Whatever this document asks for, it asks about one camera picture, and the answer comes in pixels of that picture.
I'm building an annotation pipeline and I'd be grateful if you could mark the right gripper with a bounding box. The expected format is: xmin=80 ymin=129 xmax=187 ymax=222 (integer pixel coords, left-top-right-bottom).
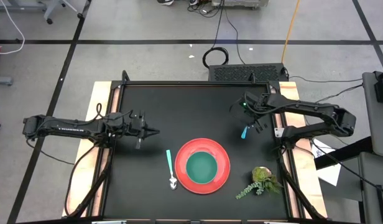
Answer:
xmin=242 ymin=104 xmax=270 ymax=134

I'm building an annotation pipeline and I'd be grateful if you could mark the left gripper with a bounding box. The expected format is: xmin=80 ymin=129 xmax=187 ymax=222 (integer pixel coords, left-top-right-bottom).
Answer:
xmin=135 ymin=109 xmax=160 ymax=149

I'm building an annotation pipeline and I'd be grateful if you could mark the teal handled metal spoon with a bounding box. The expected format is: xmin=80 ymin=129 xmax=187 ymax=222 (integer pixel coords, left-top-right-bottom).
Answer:
xmin=165 ymin=149 xmax=178 ymax=191

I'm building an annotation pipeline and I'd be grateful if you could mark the red round plate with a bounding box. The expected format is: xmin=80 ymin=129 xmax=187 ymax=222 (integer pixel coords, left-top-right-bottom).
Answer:
xmin=174 ymin=138 xmax=232 ymax=195

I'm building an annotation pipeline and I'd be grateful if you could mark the teal green bowl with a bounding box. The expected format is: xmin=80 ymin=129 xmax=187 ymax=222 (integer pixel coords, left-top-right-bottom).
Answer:
xmin=185 ymin=151 xmax=219 ymax=185

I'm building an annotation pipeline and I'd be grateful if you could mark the pale wooden side board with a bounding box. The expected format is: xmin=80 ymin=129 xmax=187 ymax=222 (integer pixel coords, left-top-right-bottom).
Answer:
xmin=61 ymin=80 xmax=121 ymax=218
xmin=277 ymin=80 xmax=329 ymax=219

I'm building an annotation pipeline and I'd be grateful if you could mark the green succulent plant in pot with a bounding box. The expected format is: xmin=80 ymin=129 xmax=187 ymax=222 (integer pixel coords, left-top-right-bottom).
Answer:
xmin=235 ymin=166 xmax=285 ymax=201

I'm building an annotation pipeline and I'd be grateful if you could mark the black computer tower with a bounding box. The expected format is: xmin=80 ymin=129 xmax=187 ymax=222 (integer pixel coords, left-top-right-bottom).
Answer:
xmin=208 ymin=62 xmax=289 ymax=83

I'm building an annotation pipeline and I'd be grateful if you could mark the white paper sheet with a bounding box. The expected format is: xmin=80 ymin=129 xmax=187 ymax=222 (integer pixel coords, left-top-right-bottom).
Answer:
xmin=311 ymin=138 xmax=343 ymax=187

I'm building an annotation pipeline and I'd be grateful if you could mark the black flat bar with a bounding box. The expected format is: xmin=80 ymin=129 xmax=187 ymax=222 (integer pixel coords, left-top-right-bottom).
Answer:
xmin=313 ymin=136 xmax=375 ymax=171

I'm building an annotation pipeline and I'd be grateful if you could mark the grey chair base with casters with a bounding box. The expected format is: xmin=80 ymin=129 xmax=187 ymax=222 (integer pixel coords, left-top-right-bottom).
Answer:
xmin=42 ymin=0 xmax=78 ymax=26

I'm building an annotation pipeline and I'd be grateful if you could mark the coiled black cable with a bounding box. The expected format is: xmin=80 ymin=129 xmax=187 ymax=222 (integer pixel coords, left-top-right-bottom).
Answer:
xmin=201 ymin=0 xmax=230 ymax=70

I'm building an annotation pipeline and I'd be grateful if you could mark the yellow floor cable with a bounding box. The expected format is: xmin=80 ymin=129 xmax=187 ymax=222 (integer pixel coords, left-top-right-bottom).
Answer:
xmin=280 ymin=0 xmax=302 ymax=65

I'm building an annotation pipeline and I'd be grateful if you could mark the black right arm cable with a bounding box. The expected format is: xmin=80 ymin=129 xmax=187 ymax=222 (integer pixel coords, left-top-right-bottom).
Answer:
xmin=311 ymin=139 xmax=383 ymax=197

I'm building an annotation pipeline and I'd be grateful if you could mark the white cable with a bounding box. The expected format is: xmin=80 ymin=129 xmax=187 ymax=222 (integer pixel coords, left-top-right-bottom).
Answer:
xmin=0 ymin=0 xmax=26 ymax=56

